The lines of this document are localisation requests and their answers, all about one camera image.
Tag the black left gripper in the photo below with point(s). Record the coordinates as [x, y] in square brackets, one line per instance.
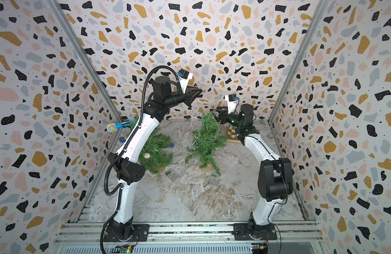
[191, 92]

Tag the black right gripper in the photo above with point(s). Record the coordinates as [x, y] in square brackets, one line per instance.
[223, 115]

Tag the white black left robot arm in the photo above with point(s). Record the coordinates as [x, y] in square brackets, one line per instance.
[124, 172]

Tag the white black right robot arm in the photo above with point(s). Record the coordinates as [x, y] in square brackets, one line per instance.
[274, 181]

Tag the green right christmas tree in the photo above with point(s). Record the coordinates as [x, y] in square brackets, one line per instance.
[207, 139]

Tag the green christmas tree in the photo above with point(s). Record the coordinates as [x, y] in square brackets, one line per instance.
[207, 139]
[148, 127]

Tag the green left christmas tree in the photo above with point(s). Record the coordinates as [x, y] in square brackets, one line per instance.
[148, 127]

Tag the wooden chess board box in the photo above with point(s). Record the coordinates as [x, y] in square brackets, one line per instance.
[232, 135]

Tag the blue toy microphone on stand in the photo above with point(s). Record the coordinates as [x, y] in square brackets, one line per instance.
[114, 127]

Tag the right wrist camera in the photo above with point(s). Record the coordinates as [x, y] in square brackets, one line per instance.
[232, 102]

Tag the metal right corner post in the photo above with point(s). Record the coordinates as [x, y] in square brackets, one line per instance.
[320, 10]

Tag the metal corner post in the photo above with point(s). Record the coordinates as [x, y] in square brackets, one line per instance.
[320, 10]
[73, 39]

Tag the metal left corner post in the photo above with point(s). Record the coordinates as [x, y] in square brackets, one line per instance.
[73, 39]

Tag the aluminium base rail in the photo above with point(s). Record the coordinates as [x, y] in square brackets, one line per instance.
[284, 237]

